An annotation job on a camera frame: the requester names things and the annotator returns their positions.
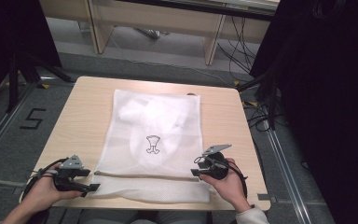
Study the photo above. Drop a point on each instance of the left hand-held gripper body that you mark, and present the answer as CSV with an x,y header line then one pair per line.
x,y
70,163

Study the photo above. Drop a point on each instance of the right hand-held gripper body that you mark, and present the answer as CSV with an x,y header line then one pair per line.
x,y
217,165

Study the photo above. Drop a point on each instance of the white mesh laundry bag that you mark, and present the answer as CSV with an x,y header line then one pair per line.
x,y
167,168

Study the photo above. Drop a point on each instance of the person's right hand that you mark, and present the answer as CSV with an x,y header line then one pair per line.
x,y
230,189

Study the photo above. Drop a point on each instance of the person's left hand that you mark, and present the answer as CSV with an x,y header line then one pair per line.
x,y
43,194

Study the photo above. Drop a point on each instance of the person's legs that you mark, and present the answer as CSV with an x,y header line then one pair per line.
x,y
112,217

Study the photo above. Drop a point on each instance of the white garment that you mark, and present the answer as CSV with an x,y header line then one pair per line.
x,y
155,115

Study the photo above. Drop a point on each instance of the black stand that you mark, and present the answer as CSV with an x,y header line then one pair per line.
x,y
28,71
270,93

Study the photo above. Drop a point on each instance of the black curtain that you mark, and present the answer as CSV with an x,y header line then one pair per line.
x,y
329,93
9,34

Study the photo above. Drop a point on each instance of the grey power strip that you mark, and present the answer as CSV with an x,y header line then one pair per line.
x,y
151,33

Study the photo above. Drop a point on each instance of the light wooden desk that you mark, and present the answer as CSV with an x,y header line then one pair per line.
x,y
167,18

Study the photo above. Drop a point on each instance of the metal floor rail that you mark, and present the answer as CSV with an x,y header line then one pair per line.
x,y
287,174
3,124

